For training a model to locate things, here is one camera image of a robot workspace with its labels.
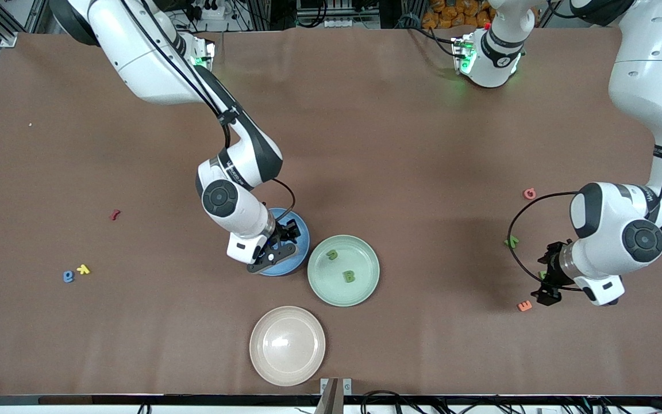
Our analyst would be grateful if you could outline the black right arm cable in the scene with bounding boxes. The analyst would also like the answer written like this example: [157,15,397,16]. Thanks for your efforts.
[118,0,297,222]

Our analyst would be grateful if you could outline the white power strip black plugs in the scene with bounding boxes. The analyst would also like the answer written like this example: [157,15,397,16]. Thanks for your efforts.
[192,0,227,21]

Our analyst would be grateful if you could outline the blue plate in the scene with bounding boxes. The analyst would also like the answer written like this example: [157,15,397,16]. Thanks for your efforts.
[256,208,311,277]

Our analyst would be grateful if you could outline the green plate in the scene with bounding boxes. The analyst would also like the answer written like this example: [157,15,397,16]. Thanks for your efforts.
[307,234,381,308]

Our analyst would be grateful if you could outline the pink beige plate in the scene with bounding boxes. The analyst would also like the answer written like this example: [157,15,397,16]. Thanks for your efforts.
[249,305,326,387]

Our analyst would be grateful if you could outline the aluminium profile camera stand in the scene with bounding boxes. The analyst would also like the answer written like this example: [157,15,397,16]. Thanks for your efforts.
[315,377,353,414]

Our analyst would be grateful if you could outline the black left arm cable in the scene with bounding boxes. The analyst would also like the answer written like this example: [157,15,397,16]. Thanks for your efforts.
[507,0,662,291]

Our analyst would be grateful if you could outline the black arm base cable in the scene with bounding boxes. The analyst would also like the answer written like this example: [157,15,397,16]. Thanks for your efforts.
[406,22,459,57]

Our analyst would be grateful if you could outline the brown table cover sheet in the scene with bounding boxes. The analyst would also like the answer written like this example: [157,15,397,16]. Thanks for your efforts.
[0,26,662,397]

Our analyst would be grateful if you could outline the orange fruit net bag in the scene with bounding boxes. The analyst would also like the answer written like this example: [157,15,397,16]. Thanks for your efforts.
[421,0,494,29]

